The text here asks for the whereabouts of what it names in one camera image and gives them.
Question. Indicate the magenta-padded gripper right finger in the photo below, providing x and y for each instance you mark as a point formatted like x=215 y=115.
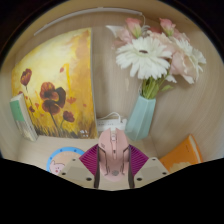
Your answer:
x=138 y=159

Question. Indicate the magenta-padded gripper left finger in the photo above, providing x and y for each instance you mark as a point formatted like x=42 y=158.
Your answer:
x=89 y=159

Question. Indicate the pink computer mouse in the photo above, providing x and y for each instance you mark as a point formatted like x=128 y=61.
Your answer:
x=113 y=153

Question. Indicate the round blue-rimmed cartoon mouse pad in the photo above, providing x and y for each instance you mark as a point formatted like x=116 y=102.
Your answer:
x=63 y=160

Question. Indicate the white power strip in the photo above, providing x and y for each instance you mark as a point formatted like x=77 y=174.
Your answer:
x=108 y=125

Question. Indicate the pale teal faceted vase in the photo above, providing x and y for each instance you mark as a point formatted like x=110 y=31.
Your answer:
x=140 y=118

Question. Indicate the orange book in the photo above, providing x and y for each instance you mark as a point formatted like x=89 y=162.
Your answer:
x=181 y=155

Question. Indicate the green and white book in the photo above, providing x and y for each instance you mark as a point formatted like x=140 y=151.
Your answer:
x=23 y=116

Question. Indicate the yellow poppy flower painting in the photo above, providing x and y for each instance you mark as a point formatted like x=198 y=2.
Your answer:
x=60 y=76

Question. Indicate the white and pink flower bouquet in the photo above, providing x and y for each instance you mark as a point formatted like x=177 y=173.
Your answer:
x=146 y=56

